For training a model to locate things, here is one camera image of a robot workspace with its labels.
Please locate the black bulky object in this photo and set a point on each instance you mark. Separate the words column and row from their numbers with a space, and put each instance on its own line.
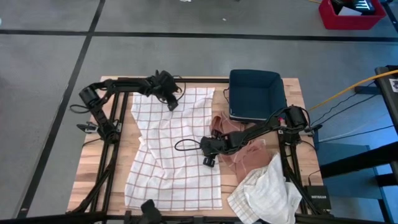
column 150, row 214

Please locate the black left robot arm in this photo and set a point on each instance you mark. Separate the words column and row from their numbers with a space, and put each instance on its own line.
column 124, row 85

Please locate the navy blue fabric bin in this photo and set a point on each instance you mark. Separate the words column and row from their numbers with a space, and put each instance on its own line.
column 255, row 93

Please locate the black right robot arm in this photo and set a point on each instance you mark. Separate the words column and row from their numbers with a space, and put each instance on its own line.
column 255, row 130

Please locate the white towel fine beige checks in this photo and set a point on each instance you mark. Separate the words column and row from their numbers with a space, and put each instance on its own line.
column 267, row 199

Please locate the black side table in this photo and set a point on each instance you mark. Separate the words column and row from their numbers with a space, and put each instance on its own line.
column 387, row 90

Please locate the red plastic crate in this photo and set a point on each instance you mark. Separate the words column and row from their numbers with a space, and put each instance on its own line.
column 351, row 21

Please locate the black network switch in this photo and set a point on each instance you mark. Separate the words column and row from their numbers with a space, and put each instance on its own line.
column 317, row 197

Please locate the black electronic device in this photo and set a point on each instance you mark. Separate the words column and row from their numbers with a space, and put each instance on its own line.
column 357, row 4

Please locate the black metal beam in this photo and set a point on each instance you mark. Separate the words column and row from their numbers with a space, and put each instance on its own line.
column 357, row 160

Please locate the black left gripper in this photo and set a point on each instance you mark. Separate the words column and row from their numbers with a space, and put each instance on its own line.
column 161, row 85

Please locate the white towel wide red checks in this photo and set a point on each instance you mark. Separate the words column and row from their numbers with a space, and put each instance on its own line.
column 174, row 155

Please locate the black metal station frame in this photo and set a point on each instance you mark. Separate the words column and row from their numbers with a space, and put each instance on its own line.
column 199, row 80

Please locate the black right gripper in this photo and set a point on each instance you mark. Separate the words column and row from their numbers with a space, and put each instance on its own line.
column 214, row 146

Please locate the pink towel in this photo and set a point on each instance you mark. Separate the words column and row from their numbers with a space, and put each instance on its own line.
column 245, row 158

